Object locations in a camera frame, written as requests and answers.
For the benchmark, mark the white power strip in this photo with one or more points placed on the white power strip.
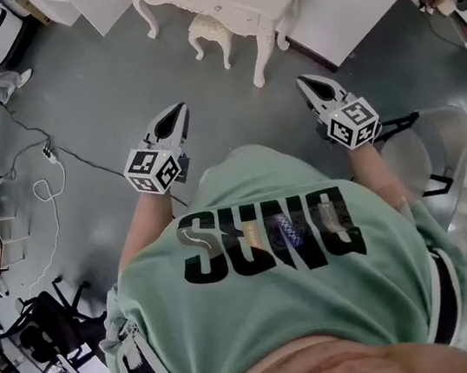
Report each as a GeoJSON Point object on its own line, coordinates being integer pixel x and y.
{"type": "Point", "coordinates": [50, 155]}

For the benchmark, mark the white tall shelf unit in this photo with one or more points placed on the white tall shelf unit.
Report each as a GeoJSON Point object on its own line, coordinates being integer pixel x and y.
{"type": "Point", "coordinates": [51, 6]}

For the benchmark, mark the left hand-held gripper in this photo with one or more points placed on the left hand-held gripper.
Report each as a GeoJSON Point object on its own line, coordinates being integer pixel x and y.
{"type": "Point", "coordinates": [151, 168]}

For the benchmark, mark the black office chair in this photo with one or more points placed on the black office chair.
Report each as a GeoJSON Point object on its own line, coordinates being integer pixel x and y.
{"type": "Point", "coordinates": [41, 330]}

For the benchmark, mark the person's left forearm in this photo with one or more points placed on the person's left forearm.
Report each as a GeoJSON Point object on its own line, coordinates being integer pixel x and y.
{"type": "Point", "coordinates": [143, 226]}

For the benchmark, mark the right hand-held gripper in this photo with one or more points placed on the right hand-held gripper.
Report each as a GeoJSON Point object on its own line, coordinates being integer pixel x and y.
{"type": "Point", "coordinates": [353, 123]}

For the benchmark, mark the translucent chair black legs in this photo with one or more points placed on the translucent chair black legs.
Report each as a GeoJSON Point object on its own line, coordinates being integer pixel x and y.
{"type": "Point", "coordinates": [440, 135]}

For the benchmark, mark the white low cabinet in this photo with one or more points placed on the white low cabinet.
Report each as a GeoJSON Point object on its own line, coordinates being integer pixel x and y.
{"type": "Point", "coordinates": [103, 4]}

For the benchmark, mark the person's chin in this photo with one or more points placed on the person's chin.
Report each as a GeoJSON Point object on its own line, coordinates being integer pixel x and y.
{"type": "Point", "coordinates": [354, 364]}

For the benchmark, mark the person's green printed shirt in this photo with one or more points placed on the person's green printed shirt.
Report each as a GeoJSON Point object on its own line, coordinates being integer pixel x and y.
{"type": "Point", "coordinates": [277, 297]}

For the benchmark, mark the white cushioned stool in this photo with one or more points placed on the white cushioned stool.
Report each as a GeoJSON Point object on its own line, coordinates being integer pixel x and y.
{"type": "Point", "coordinates": [207, 23]}

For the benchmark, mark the person's right forearm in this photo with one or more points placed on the person's right forearm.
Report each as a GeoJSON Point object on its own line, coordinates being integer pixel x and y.
{"type": "Point", "coordinates": [374, 172]}

